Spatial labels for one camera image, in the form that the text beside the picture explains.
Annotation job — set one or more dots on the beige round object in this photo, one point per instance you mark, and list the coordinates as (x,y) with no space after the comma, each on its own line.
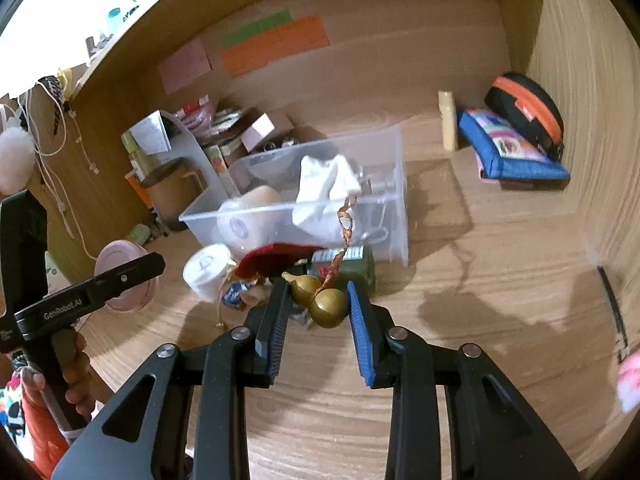
(262,196)

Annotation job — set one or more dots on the blue patchwork pouch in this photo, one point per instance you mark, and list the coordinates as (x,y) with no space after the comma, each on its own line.
(500,157)

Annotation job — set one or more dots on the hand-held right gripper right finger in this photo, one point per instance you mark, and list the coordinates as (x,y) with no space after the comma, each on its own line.
(360,332)

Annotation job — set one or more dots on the white printed roll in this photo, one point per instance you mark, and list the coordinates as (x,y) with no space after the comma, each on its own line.
(235,227)

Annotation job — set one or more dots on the wooden desktop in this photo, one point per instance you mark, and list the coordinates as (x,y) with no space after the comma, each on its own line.
(475,285)

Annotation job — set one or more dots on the white fluffy pompom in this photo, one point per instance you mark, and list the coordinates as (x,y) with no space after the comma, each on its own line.
(15,152)

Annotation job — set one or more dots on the white cloth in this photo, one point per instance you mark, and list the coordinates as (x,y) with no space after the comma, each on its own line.
(325,185)

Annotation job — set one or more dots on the yellow hanging ornament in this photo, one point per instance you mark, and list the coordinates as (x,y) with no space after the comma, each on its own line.
(64,77)

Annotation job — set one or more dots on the colourful printed cloth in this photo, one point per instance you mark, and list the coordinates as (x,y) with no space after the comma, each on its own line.
(10,410)

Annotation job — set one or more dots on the orange paper note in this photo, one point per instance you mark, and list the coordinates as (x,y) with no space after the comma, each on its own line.
(275,47)

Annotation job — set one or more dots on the card with coloured dots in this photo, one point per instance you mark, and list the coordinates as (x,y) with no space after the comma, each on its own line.
(217,160)

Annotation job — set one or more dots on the white tube with orange print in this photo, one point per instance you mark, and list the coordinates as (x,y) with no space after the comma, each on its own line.
(137,234)

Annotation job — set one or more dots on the stack of booklets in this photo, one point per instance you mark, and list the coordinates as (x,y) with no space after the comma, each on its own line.
(225,127)

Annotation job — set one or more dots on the cream lotion tube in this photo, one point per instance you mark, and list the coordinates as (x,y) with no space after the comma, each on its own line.
(447,120)

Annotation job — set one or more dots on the person's left hand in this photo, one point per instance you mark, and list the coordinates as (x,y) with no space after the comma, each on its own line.
(75,372)

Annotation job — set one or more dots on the small blue packet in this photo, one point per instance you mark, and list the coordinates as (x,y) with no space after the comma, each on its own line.
(232,294)

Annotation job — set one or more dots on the green orange carton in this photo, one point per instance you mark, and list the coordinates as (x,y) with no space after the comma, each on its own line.
(131,180)

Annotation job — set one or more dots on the small white box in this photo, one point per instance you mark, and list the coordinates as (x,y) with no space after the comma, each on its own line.
(262,130)

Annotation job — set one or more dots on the brown cylinder container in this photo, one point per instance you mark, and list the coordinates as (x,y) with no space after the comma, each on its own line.
(170,190)

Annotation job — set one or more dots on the pink paper note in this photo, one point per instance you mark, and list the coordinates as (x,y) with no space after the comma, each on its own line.
(184,66)

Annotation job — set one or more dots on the golden gourd ornament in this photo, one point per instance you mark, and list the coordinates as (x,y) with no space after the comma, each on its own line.
(327,310)

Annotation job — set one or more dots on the teal cup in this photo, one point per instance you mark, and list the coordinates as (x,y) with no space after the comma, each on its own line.
(114,19)

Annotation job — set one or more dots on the white paper slip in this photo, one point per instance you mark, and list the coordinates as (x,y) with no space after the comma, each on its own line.
(150,132)

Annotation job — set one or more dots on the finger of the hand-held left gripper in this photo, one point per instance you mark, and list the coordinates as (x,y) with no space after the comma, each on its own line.
(132,270)

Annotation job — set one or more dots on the black orange zip case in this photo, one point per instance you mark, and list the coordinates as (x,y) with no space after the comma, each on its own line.
(530,105)

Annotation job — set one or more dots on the red white packet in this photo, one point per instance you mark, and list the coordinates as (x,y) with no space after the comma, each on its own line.
(195,111)

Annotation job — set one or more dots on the green paper note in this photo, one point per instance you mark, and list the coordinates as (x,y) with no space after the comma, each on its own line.
(255,27)

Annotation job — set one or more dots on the small beige figure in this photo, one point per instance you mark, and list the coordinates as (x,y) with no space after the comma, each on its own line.
(255,296)

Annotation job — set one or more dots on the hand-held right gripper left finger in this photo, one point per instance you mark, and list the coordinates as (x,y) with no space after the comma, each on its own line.
(280,332)

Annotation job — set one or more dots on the grey file stand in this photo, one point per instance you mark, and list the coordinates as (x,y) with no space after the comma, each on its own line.
(192,145)

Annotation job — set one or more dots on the pink fluffy object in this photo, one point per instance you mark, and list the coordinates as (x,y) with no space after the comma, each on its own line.
(630,380)

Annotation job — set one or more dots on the clear plastic storage box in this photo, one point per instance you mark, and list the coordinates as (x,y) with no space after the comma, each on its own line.
(395,240)

